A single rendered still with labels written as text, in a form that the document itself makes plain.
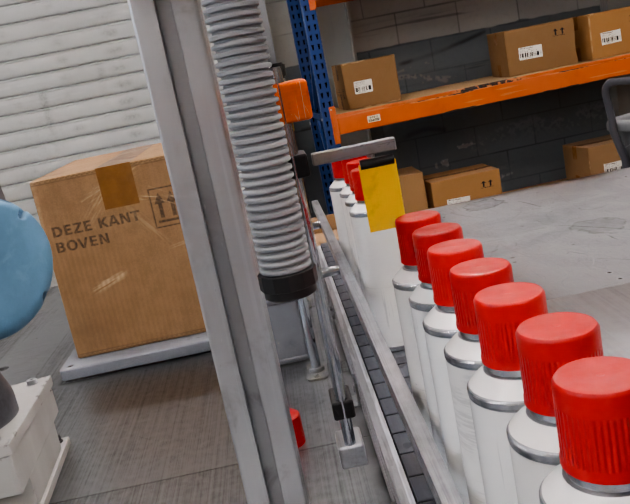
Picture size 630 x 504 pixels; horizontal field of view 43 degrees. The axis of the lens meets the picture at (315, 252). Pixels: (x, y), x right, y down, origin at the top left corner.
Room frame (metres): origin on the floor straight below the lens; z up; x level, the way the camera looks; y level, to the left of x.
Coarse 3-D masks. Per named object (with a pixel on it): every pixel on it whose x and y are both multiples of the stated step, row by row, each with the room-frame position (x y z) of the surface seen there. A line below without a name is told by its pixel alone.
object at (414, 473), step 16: (336, 288) 1.27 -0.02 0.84; (352, 304) 1.04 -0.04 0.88; (352, 320) 0.97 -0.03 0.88; (368, 352) 0.85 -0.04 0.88; (400, 352) 0.83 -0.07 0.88; (368, 368) 0.80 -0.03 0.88; (400, 368) 0.79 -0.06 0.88; (384, 384) 0.75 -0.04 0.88; (384, 400) 0.72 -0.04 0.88; (384, 416) 0.76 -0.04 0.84; (400, 432) 0.65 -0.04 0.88; (400, 448) 0.62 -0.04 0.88; (416, 464) 0.58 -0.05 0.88; (416, 480) 0.56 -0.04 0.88; (416, 496) 0.54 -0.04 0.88; (432, 496) 0.53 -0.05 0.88
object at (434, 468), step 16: (320, 208) 1.35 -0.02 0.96; (336, 240) 1.08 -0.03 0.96; (336, 256) 0.99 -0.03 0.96; (352, 272) 0.90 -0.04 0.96; (352, 288) 0.83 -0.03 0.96; (368, 320) 0.72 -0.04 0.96; (368, 336) 0.69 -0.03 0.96; (384, 352) 0.63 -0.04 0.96; (384, 368) 0.59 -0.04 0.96; (400, 384) 0.56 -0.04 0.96; (400, 400) 0.53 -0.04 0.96; (400, 416) 0.53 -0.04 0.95; (416, 416) 0.50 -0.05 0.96; (416, 432) 0.48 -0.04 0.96; (416, 448) 0.46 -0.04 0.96; (432, 448) 0.45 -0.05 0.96; (432, 464) 0.43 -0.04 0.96; (432, 480) 0.42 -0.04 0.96; (448, 480) 0.41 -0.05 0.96; (448, 496) 0.40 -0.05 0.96
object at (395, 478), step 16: (320, 256) 1.36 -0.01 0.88; (336, 304) 1.06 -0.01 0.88; (336, 320) 1.05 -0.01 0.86; (352, 336) 0.92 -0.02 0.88; (352, 352) 0.87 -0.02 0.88; (352, 368) 0.87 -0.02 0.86; (368, 384) 0.77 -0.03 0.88; (368, 400) 0.73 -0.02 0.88; (368, 416) 0.73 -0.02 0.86; (384, 432) 0.65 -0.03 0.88; (384, 448) 0.63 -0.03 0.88; (384, 464) 0.62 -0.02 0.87; (400, 464) 0.59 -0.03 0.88; (400, 480) 0.57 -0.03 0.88; (400, 496) 0.55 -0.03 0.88
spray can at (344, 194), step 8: (344, 160) 0.98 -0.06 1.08; (352, 160) 0.98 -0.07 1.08; (344, 168) 0.98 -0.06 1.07; (344, 176) 0.99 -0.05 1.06; (344, 192) 0.98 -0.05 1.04; (344, 200) 0.98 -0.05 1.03; (344, 208) 0.98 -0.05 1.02; (344, 216) 0.99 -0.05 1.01; (352, 248) 0.98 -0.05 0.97; (352, 256) 0.99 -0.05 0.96; (360, 288) 0.98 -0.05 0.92
